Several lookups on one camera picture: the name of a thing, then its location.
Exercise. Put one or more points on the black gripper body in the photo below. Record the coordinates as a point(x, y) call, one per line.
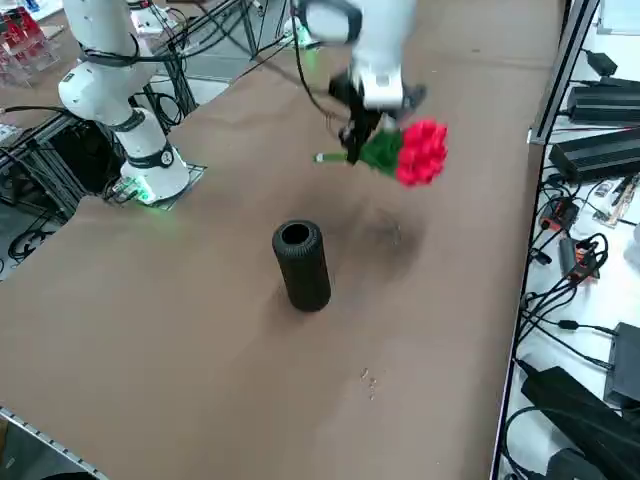
point(357, 112)

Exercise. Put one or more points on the red tulip bouquet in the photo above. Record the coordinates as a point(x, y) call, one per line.
point(420, 155)

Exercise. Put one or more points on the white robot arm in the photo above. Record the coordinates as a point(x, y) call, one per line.
point(380, 45)

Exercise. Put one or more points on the black ribbed vase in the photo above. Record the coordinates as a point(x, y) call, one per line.
point(305, 280)

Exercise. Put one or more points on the orange black device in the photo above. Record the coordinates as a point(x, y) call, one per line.
point(582, 270)
point(560, 212)

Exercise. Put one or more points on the long black power brick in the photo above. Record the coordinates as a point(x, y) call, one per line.
point(595, 152)

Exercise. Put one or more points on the printed packet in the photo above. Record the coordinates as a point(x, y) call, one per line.
point(605, 190)

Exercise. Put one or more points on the small black adapter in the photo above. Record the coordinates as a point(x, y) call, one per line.
point(602, 62)

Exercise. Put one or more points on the large black power brick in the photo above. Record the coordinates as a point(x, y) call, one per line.
point(565, 400)

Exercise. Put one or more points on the clear acrylic rack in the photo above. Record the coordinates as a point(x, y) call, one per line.
point(20, 50)

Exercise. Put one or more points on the black box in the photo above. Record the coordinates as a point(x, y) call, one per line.
point(625, 360)

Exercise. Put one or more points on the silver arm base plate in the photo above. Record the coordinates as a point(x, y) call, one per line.
point(195, 172)

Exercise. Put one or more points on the aluminium camera post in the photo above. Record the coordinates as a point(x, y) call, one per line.
point(560, 75)

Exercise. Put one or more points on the aluminium rail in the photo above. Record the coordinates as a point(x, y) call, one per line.
point(40, 432)

